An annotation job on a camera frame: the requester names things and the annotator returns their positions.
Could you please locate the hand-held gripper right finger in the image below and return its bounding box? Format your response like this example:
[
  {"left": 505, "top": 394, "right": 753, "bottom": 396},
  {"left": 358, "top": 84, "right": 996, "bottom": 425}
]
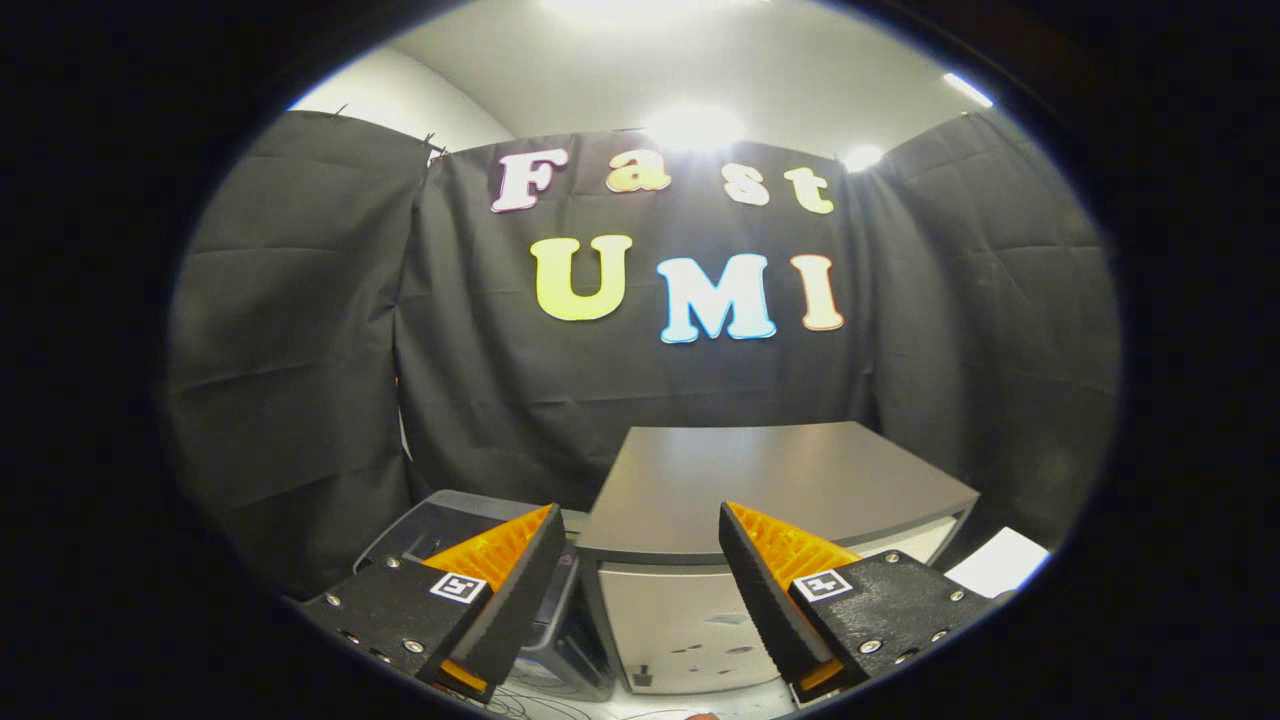
[{"left": 718, "top": 500, "right": 996, "bottom": 701}]

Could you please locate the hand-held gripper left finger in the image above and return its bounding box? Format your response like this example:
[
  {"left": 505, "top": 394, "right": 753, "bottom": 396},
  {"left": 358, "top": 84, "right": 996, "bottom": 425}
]
[{"left": 298, "top": 503, "right": 566, "bottom": 703}]

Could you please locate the grey washing machine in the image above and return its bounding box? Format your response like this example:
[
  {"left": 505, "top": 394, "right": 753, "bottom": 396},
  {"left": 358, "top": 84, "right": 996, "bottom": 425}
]
[{"left": 355, "top": 488, "right": 616, "bottom": 703}]

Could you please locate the dark washing machine lid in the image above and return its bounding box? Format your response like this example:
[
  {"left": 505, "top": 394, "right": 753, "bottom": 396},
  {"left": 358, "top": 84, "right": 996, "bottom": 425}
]
[{"left": 385, "top": 488, "right": 593, "bottom": 601}]

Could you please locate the beige cabinet with dark top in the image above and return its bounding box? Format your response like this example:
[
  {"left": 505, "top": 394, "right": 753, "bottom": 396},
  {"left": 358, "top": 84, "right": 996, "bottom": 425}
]
[{"left": 575, "top": 420, "right": 981, "bottom": 696}]

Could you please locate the black backdrop cloth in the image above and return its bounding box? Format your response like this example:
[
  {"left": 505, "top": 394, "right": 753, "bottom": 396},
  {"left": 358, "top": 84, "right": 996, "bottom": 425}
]
[{"left": 165, "top": 108, "right": 1121, "bottom": 601}]

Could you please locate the white flat sheet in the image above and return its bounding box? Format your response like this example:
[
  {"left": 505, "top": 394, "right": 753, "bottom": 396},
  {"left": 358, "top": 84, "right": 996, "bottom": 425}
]
[{"left": 945, "top": 527, "right": 1051, "bottom": 599}]

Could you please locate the large ceiling light panel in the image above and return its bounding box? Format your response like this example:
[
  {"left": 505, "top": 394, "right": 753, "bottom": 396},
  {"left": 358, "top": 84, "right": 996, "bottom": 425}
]
[{"left": 540, "top": 0, "right": 773, "bottom": 23}]

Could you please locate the thin floor cable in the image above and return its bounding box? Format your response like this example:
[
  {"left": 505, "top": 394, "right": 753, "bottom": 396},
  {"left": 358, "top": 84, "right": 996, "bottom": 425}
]
[{"left": 480, "top": 688, "right": 603, "bottom": 720}]

